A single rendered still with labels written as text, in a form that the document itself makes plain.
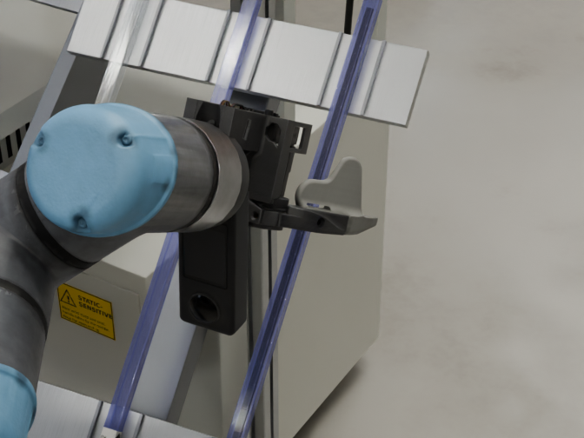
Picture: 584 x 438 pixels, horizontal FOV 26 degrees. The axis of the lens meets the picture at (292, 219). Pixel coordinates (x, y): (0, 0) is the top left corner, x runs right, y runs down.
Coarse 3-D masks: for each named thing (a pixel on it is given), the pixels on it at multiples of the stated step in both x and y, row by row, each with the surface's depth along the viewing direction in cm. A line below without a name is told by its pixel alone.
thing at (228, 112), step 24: (216, 120) 86; (240, 120) 86; (264, 120) 90; (288, 120) 89; (240, 144) 87; (264, 144) 90; (288, 144) 90; (264, 168) 90; (288, 168) 94; (240, 192) 84; (264, 192) 90; (264, 216) 90
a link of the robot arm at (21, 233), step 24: (0, 192) 75; (24, 192) 74; (0, 216) 74; (24, 216) 74; (0, 240) 74; (24, 240) 74; (48, 240) 74; (0, 264) 72; (24, 264) 73; (48, 264) 75; (72, 264) 75; (24, 288) 72; (48, 288) 74; (48, 312) 73
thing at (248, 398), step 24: (360, 24) 111; (360, 48) 110; (360, 72) 111; (336, 96) 110; (336, 120) 109; (336, 144) 109; (312, 168) 109; (288, 264) 107; (288, 288) 107; (264, 336) 106; (264, 360) 106; (240, 408) 105; (240, 432) 105
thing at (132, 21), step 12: (132, 0) 118; (144, 0) 118; (132, 12) 117; (144, 12) 118; (132, 24) 117; (120, 36) 117; (132, 36) 117; (120, 48) 117; (132, 48) 118; (120, 60) 117; (108, 72) 117; (120, 72) 117; (108, 84) 116; (120, 84) 117; (108, 96) 116
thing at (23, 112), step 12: (36, 96) 180; (12, 108) 177; (24, 108) 177; (36, 108) 177; (0, 120) 174; (12, 120) 174; (24, 120) 174; (0, 132) 171; (12, 132) 172; (24, 132) 174; (0, 144) 170; (12, 144) 172; (0, 156) 171; (12, 156) 173; (0, 168) 171
